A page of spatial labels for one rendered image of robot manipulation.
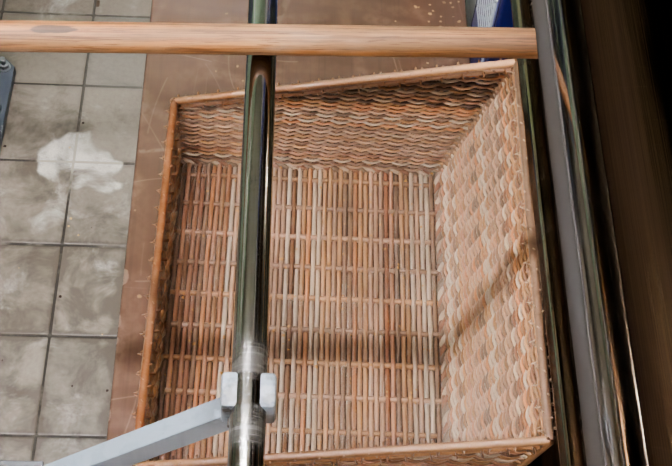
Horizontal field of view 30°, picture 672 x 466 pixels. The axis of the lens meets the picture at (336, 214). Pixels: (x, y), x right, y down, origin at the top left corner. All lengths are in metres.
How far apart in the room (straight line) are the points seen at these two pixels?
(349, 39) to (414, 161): 0.67
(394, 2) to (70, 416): 0.94
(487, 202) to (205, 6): 0.65
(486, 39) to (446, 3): 0.89
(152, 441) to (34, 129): 1.62
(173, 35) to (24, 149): 1.46
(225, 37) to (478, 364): 0.61
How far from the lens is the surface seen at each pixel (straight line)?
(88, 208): 2.55
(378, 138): 1.81
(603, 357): 0.79
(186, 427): 1.10
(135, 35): 1.22
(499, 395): 1.54
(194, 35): 1.22
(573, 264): 0.85
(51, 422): 2.34
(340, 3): 2.10
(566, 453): 1.30
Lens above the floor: 2.12
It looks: 57 degrees down
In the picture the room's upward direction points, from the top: 6 degrees clockwise
